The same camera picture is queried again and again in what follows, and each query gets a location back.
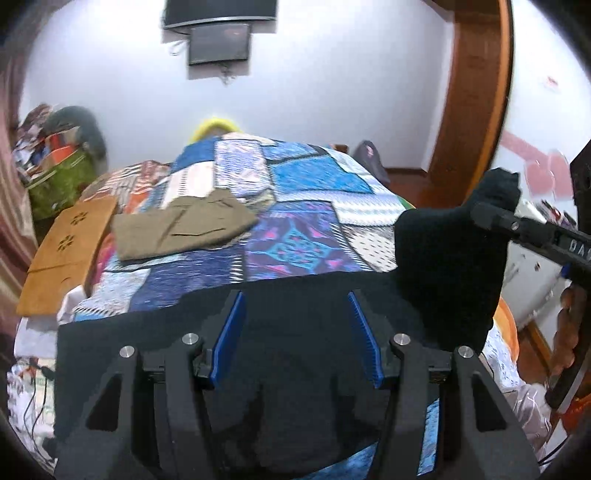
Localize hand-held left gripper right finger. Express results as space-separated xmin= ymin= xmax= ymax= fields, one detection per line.
xmin=347 ymin=290 xmax=541 ymax=480

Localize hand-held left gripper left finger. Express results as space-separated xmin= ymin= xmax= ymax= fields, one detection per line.
xmin=54 ymin=290 xmax=247 ymax=480

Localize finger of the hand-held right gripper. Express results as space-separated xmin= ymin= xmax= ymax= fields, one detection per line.
xmin=470 ymin=201 xmax=556 ymax=254

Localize black pants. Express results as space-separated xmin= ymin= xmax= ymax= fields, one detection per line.
xmin=54 ymin=168 xmax=523 ymax=477

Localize olive green folded pants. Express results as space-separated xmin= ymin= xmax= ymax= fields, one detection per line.
xmin=111 ymin=189 xmax=260 ymax=262

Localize person's right hand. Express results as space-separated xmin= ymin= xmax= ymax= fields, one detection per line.
xmin=551 ymin=282 xmax=584 ymax=394

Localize white cabinet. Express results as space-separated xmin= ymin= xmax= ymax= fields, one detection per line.
xmin=502 ymin=198 xmax=575 ymax=329

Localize pink heart sticker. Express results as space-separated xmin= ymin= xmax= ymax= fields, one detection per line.
xmin=501 ymin=131 xmax=574 ymax=200

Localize grey bag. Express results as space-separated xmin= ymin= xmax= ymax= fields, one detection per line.
xmin=350 ymin=139 xmax=392 ymax=186

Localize blue patchwork blanket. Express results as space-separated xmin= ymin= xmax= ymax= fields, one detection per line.
xmin=73 ymin=132 xmax=443 ymax=478

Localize white sliding wardrobe door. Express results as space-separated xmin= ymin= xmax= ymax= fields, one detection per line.
xmin=488 ymin=0 xmax=591 ymax=217

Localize wooden folding lap table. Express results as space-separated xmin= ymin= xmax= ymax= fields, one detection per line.
xmin=17 ymin=197 xmax=119 ymax=320

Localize orange striped blanket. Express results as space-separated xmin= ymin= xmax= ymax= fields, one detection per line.
xmin=80 ymin=160 xmax=175 ymax=217

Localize white crumpled cloth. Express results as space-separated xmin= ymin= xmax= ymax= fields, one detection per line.
xmin=14 ymin=290 xmax=86 ymax=358

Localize yellow foam tube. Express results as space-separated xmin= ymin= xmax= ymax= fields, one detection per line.
xmin=191 ymin=117 xmax=244 ymax=142

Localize green bag with clutter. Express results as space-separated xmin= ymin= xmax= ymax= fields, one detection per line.
xmin=27 ymin=152 xmax=98 ymax=221

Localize striped red brown curtain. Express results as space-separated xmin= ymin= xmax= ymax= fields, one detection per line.
xmin=0 ymin=51 xmax=38 ymax=326

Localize grey plush pillow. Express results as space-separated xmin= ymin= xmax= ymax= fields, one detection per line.
xmin=45 ymin=105 xmax=108 ymax=163

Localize pile of colourful clutter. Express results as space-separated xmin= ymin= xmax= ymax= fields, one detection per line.
xmin=11 ymin=103 xmax=80 ymax=182

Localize thin black floor cable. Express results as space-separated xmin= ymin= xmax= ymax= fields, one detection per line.
xmin=21 ymin=359 xmax=57 ymax=437

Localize small black wall monitor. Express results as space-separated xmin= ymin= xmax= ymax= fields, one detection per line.
xmin=187 ymin=23 xmax=253 ymax=68

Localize black wall television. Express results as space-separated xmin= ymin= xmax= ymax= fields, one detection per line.
xmin=161 ymin=0 xmax=278 ymax=31

